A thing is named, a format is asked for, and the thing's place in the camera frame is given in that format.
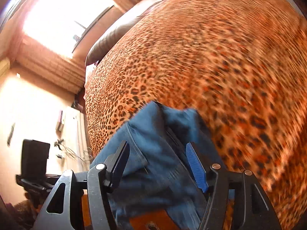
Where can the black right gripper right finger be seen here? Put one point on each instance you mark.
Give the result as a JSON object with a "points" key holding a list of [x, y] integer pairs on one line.
{"points": [[252, 207]]}

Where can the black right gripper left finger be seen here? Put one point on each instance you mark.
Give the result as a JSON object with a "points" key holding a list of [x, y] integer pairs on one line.
{"points": [[63, 206]]}

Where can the blue denim pants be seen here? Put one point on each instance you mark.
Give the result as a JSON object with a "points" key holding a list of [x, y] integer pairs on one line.
{"points": [[157, 186]]}

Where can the beige curtain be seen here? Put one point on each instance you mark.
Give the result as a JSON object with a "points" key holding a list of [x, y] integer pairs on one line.
{"points": [[62, 71]]}

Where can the leopard print bedspread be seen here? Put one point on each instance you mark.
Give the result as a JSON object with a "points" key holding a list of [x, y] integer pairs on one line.
{"points": [[240, 63]]}

